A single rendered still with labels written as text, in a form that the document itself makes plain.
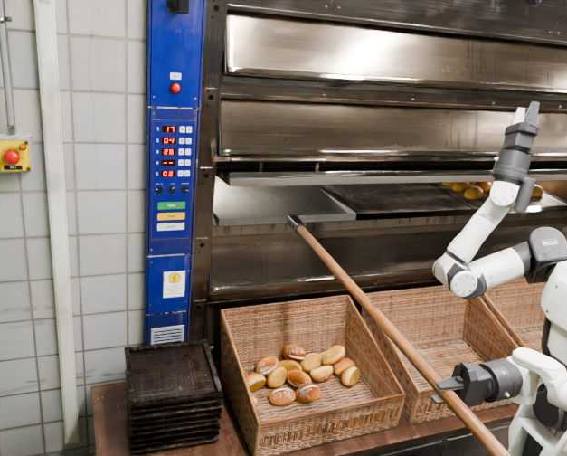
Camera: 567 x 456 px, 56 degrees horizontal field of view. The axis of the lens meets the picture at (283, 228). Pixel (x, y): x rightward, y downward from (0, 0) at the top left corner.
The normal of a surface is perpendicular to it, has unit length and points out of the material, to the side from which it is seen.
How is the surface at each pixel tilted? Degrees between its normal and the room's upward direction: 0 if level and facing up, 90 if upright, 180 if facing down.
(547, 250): 34
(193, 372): 0
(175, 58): 90
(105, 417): 0
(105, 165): 90
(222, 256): 70
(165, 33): 90
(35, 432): 90
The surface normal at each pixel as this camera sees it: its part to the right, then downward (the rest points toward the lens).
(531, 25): 0.35, 0.43
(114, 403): 0.11, -0.90
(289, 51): 0.36, 0.08
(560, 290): -0.89, 0.09
